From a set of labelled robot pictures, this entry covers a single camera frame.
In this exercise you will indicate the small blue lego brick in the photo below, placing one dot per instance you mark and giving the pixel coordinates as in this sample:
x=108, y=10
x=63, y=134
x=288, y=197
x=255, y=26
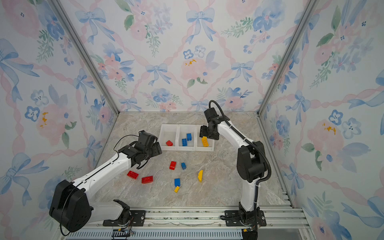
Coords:
x=183, y=166

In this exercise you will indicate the red curved lego brick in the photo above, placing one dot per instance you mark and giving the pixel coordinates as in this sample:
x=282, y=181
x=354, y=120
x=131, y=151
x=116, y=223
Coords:
x=132, y=175

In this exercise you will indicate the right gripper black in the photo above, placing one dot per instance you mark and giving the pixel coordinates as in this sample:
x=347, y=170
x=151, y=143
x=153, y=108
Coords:
x=202, y=131

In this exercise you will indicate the red square lego brick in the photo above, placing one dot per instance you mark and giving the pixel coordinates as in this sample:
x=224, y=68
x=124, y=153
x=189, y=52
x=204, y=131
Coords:
x=173, y=165

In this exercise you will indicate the left aluminium corner post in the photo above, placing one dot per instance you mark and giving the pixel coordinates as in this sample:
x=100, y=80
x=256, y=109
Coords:
x=60, y=12

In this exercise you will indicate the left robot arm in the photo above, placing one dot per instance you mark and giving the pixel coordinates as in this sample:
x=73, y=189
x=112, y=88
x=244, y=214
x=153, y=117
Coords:
x=72, y=207

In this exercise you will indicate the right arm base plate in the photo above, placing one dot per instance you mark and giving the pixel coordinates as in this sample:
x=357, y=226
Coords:
x=235, y=219

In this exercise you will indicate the long red lego brick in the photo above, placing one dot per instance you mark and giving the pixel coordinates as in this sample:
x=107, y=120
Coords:
x=147, y=180

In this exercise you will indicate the yellow curved lego brick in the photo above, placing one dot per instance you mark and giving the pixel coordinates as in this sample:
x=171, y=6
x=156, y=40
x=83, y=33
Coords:
x=200, y=176

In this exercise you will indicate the aluminium rail frame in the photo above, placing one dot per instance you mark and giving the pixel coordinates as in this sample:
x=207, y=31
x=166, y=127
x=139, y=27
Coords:
x=200, y=223

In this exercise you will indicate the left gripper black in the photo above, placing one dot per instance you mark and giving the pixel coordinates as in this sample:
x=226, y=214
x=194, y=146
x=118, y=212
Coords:
x=157, y=149

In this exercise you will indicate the right aluminium corner post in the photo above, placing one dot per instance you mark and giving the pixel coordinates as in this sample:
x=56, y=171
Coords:
x=291, y=47

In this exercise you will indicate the yellow long lego brick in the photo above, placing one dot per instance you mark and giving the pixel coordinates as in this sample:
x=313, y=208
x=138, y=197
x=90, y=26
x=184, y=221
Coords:
x=205, y=140

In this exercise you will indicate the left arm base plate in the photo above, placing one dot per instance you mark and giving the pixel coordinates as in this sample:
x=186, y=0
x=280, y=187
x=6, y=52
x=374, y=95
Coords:
x=135, y=217

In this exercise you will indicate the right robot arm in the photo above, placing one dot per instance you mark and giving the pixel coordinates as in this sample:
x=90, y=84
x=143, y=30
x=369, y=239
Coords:
x=252, y=164

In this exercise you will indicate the aluminium corner post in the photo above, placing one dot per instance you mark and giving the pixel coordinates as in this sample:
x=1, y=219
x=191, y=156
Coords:
x=60, y=12
x=291, y=47

